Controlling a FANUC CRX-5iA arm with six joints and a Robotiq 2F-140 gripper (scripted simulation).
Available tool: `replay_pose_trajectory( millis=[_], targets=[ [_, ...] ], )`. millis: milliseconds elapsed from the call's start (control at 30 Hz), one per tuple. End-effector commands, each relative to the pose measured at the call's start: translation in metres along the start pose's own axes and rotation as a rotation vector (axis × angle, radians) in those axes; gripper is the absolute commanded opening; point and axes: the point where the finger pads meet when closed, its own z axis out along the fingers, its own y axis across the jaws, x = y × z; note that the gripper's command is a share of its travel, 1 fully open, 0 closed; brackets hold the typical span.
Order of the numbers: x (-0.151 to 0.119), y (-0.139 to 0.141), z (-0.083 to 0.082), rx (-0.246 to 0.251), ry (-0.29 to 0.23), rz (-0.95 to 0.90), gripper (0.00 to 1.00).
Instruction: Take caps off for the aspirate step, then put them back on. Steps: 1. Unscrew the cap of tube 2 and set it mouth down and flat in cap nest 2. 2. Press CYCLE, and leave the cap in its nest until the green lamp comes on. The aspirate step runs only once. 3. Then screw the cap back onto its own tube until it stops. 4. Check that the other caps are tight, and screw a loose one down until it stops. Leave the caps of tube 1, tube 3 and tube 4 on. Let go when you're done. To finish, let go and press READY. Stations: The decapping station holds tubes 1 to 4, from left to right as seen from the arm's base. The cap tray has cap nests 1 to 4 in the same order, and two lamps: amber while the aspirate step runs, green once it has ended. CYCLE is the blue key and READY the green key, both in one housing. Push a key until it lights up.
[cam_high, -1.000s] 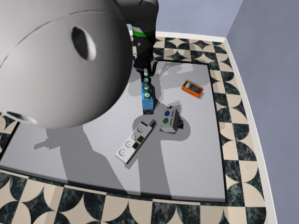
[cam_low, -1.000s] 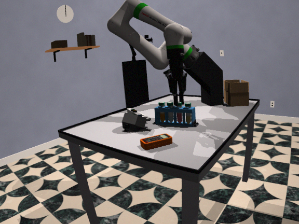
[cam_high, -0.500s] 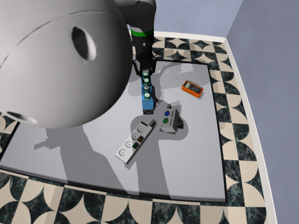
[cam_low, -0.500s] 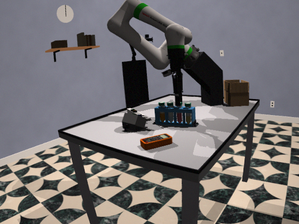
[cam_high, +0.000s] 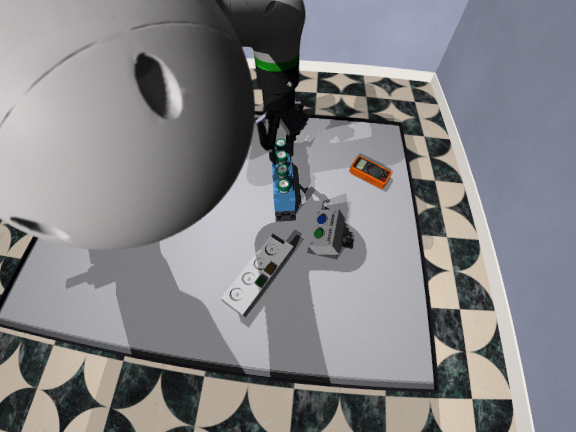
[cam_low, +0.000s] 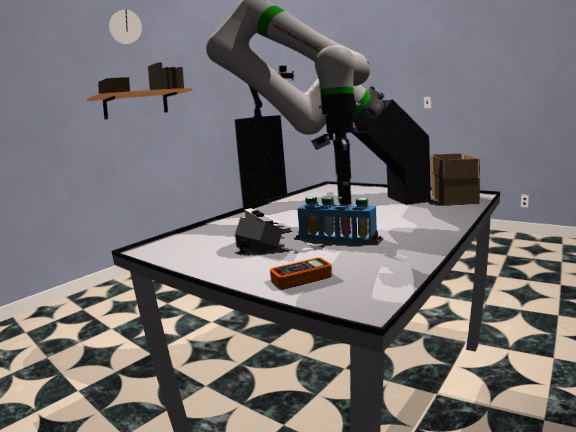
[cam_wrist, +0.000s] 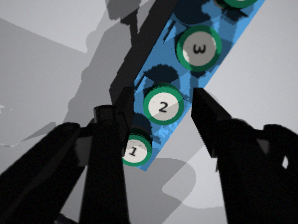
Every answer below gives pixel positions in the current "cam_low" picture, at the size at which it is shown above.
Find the orange pocket multimeter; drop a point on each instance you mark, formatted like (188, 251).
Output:
(300, 273)

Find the blue test tube rack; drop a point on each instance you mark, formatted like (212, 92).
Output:
(336, 211)

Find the white button panel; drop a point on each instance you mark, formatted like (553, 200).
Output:
(257, 236)

